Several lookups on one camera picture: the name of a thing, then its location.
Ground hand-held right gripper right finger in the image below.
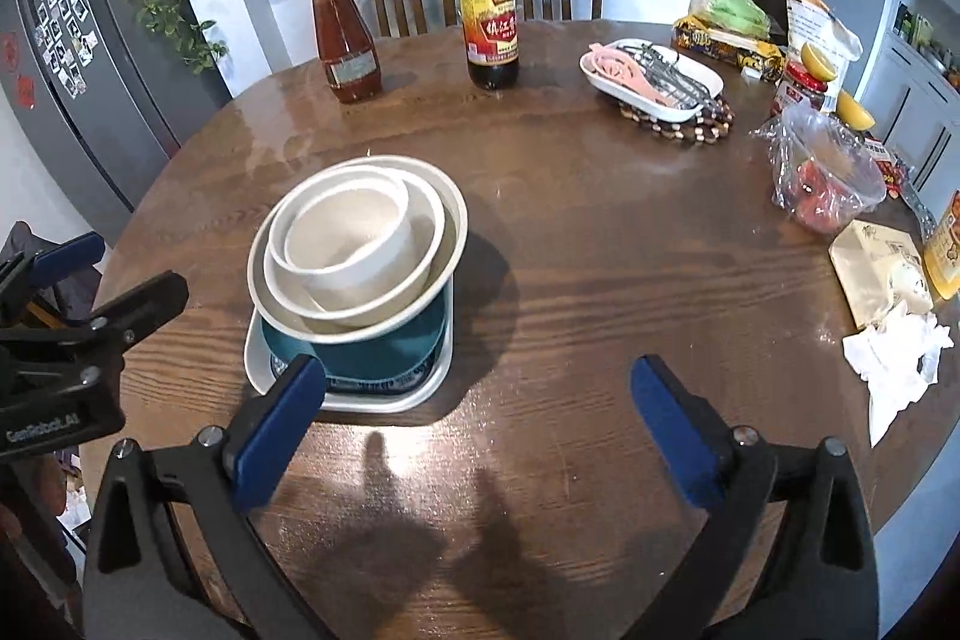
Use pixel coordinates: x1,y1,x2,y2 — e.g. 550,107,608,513
621,353,880,640

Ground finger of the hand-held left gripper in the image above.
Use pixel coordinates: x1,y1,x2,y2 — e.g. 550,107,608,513
0,230,107,324
0,269,190,354

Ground grey refrigerator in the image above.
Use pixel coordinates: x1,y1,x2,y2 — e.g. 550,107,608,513
0,0,233,214

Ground white wall cabinets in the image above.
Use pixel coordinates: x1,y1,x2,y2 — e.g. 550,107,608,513
855,0,960,199

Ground red foil wrapper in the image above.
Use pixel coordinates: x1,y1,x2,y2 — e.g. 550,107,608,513
862,136,938,240

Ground clear plastic bag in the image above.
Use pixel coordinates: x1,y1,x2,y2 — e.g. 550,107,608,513
750,104,888,236

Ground cluster of fridge photo magnets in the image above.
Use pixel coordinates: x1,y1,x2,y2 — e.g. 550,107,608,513
26,0,102,101

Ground beige paper box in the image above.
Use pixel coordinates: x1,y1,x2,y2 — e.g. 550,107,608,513
829,218,935,330

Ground large patterned square plate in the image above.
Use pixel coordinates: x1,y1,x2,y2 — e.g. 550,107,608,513
244,280,455,414

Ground blue square plate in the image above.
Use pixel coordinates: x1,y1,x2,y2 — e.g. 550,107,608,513
259,284,451,382

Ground white bowl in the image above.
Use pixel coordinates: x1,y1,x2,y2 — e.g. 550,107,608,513
262,164,446,320

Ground yellow food packet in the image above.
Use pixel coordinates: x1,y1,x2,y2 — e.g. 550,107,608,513
922,190,960,301

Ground small patterned square plate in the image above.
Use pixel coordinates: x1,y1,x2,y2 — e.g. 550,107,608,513
259,310,451,397

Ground pink slotted spoon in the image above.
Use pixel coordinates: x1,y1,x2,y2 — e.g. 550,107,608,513
589,44,676,109

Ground yellow black snack packet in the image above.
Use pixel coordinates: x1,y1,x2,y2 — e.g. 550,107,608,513
671,16,787,82

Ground red tomatoes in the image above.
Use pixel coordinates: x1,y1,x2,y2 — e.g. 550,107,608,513
791,160,856,232

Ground large grey bowl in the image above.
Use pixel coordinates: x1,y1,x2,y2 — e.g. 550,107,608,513
247,155,469,347

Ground white ramekin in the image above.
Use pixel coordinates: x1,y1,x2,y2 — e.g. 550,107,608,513
268,173,412,313

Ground white orange standing bag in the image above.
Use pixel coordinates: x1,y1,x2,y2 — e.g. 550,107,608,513
782,0,863,82

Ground red sauce bottle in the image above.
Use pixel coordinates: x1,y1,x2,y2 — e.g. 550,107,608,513
305,0,383,105

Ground crumpled white tissue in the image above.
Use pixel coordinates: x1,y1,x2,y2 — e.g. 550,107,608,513
841,300,953,448

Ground white oval dish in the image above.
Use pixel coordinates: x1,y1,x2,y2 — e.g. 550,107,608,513
579,38,725,124

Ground red chili sauce jar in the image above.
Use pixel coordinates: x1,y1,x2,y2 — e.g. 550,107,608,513
772,61,828,116

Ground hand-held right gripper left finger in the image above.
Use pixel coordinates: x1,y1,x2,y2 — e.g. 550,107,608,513
82,353,329,640

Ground beaded wooden trivet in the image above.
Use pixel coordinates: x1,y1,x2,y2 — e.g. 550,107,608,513
619,92,732,146

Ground bag of green vegetables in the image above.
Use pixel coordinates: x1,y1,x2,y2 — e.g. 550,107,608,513
690,0,771,41

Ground lemon half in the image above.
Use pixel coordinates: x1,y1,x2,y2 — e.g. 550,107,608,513
835,89,876,133
800,41,836,81

